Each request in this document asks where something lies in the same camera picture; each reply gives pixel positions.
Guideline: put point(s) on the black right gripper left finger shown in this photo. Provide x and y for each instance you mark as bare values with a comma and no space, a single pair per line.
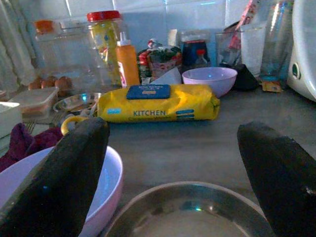
59,182

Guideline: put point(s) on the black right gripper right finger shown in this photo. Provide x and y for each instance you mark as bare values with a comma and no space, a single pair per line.
279,177

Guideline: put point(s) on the large pink plastic bowl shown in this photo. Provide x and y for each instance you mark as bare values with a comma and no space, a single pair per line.
108,180

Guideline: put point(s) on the purple cloth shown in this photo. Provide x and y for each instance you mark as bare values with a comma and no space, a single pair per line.
22,145

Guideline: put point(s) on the metal fork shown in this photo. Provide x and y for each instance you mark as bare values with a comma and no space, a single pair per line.
30,124

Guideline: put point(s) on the small steel dish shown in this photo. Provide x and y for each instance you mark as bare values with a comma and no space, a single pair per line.
74,101

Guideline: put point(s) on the white rectangular box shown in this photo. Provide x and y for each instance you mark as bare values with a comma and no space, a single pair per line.
8,117

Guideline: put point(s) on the clear lidded plastic container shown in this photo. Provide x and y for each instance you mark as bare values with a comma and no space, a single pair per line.
37,100

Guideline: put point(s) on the small orange sachet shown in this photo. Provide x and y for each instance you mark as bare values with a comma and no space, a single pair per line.
271,86

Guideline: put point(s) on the steel plate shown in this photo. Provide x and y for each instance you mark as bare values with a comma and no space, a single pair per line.
190,212

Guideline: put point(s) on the brown egg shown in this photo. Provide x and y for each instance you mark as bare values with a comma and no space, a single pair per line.
35,84
63,83
48,82

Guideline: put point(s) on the black cloth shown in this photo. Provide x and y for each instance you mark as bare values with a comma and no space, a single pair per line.
245,78

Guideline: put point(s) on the small pink plastic bowl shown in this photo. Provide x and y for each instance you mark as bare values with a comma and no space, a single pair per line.
209,78

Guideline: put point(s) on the yellow kitchen wipes pack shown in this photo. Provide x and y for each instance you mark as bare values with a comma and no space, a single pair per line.
158,106

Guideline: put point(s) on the orange lid clear plastic jar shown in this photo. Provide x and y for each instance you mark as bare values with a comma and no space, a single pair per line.
64,54

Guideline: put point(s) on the white appliance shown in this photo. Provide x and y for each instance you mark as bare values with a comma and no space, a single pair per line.
303,49

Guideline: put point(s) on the white plastic cup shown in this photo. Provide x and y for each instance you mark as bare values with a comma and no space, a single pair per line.
253,48

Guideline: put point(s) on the clear drinking glass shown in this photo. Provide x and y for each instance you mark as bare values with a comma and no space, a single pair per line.
276,42

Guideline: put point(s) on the orange squeeze sauce bottle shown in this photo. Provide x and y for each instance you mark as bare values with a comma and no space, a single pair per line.
128,61

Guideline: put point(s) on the clear glass tumbler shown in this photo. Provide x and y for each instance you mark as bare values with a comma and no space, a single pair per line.
228,48

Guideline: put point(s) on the red lid clear plastic jar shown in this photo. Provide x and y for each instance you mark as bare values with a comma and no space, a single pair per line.
106,47

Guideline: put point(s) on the white folded paper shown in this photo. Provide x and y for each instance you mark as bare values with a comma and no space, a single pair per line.
169,77

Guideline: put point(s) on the dark blue packet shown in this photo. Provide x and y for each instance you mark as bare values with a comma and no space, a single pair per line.
195,50

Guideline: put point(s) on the red green snack packet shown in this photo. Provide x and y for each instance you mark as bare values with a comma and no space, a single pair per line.
160,60

